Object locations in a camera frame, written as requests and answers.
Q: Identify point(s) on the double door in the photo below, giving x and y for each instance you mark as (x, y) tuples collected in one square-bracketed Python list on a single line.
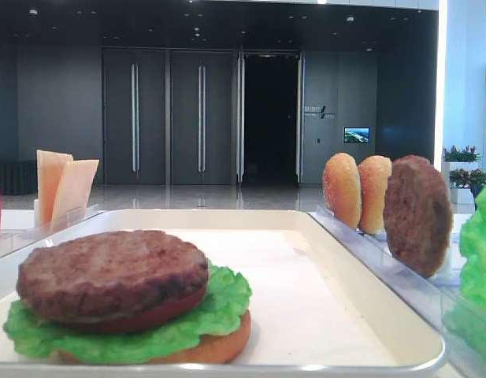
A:
[(201, 118), (134, 104)]

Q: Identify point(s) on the standing brown meat patty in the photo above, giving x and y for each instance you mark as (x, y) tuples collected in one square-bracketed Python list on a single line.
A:
[(418, 217)]

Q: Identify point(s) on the lower flower planter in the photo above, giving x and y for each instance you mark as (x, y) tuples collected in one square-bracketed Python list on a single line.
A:
[(466, 185)]

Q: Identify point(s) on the middle double door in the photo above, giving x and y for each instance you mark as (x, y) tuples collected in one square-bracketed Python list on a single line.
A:
[(201, 118)]

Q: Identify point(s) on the yellow cheese slice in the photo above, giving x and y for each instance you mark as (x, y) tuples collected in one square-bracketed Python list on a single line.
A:
[(74, 187), (49, 169)]

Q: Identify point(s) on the right clear acrylic rack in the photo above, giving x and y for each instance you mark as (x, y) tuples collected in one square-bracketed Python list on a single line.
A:
[(431, 298)]

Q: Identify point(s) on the left clear acrylic rack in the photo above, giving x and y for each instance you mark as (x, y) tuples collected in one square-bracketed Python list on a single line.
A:
[(12, 240)]

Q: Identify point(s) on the white serving tray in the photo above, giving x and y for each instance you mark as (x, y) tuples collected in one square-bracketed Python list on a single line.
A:
[(316, 310)]

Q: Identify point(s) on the flower planter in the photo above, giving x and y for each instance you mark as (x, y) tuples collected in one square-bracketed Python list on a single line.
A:
[(466, 185), (454, 158)]

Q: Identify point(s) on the brown meat patty on burger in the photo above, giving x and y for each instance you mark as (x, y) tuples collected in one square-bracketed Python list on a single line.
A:
[(110, 275)]

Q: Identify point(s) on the clear acrylic rack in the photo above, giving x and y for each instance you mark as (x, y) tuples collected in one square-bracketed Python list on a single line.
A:
[(431, 298), (12, 240)]

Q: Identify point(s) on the bottom bun slice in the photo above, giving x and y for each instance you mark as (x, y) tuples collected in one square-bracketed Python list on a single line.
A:
[(223, 342)]

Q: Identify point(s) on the red tomato slice on burger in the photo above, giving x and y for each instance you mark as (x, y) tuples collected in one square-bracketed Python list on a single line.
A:
[(142, 321)]

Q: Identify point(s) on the left double door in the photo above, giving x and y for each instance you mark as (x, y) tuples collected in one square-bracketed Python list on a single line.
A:
[(134, 104)]

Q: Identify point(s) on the green lettuce leaf on burger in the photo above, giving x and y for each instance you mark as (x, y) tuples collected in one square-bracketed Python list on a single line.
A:
[(36, 338)]

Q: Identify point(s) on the standing green lettuce leaf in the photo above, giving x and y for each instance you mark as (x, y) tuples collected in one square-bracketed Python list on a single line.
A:
[(477, 256)]

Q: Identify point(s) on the upper flower planter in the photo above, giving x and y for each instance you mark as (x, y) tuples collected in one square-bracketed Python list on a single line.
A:
[(454, 158)]

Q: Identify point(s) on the left sesame bun slice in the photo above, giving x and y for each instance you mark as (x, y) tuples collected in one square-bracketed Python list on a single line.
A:
[(342, 189)]

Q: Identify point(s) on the right sesame bun slice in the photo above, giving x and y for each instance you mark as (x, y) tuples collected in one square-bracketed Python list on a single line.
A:
[(374, 172)]

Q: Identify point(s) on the sesame bun slice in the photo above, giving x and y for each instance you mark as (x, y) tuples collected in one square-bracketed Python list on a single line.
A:
[(342, 189), (374, 172)]

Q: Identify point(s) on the small wall screen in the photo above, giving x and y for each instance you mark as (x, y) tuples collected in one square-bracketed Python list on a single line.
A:
[(356, 135)]

